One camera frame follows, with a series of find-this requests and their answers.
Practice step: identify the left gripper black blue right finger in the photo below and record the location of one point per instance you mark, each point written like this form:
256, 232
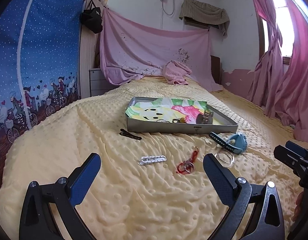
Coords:
266, 218

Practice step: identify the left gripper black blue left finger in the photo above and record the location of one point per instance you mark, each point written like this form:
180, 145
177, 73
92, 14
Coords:
37, 220

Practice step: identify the blue smart watch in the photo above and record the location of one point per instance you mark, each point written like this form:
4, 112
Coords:
236, 143

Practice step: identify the right hand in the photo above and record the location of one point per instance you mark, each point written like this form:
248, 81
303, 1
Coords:
297, 209

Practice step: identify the silver bangle rings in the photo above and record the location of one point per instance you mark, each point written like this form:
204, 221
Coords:
225, 157

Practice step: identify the grey metal hair claw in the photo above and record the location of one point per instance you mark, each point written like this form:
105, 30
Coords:
205, 118

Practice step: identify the black hair clip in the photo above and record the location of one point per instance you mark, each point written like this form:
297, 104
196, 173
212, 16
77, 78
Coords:
125, 133

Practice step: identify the dark wooden headboard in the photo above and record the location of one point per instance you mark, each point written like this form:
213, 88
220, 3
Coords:
216, 70

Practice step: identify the grey drawer nightstand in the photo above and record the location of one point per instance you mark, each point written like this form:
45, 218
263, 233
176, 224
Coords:
98, 83

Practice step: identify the crumpled pink towel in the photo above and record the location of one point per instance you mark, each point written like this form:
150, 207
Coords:
175, 73

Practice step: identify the colourful cartoon cloth liner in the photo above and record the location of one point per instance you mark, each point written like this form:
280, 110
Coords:
184, 111

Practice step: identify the olive brown hanging towel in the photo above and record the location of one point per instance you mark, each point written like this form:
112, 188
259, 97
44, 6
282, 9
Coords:
204, 15

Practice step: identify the blue dotted cartoon wardrobe cover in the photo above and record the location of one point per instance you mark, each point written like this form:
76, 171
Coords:
39, 61

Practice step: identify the wooden wardrobe side panel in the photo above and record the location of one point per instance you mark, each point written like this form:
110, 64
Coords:
89, 47

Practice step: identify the pink hanging sheet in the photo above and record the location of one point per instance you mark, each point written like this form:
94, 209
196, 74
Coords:
130, 51

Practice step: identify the black hanging bag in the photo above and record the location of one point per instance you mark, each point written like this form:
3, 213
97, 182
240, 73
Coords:
91, 18

